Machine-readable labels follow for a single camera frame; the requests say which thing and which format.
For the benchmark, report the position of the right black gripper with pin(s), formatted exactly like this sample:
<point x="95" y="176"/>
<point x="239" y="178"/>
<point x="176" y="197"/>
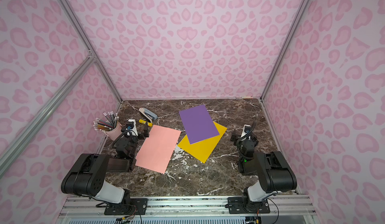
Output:
<point x="240" y="137"/>

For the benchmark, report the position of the purple paper sheet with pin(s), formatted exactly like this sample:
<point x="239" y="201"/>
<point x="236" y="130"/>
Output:
<point x="198" y="124"/>

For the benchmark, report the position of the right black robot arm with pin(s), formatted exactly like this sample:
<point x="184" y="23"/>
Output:
<point x="274" y="174"/>

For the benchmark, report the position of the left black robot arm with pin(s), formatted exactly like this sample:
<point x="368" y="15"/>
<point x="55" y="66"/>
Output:
<point x="86" y="178"/>

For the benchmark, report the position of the yellow highlighter marker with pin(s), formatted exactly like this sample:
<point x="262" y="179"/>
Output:
<point x="146" y="122"/>

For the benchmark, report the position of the grey blue stapler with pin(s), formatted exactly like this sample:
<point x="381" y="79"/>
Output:
<point x="149" y="115"/>

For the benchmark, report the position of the pink paper sheet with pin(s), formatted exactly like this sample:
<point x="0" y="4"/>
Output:
<point x="157" y="149"/>

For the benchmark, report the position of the pink pencil cup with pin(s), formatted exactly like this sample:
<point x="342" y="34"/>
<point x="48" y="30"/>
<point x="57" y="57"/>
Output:
<point x="115" y="133"/>

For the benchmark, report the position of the bundle of pencils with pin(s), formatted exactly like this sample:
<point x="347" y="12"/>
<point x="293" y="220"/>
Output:
<point x="109" y="124"/>

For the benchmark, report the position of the yellow paper sheet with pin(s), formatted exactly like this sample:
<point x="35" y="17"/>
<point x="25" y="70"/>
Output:
<point x="203" y="149"/>

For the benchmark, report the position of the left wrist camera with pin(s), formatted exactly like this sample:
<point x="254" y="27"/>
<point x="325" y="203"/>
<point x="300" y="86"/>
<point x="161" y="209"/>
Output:
<point x="131" y="126"/>

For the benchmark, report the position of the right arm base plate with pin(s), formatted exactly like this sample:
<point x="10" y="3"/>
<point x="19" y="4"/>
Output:
<point x="241" y="205"/>

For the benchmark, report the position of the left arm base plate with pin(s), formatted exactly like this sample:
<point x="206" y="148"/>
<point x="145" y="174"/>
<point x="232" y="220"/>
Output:
<point x="135" y="206"/>

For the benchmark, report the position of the aluminium mounting rail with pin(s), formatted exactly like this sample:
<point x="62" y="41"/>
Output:
<point x="281" y="209"/>

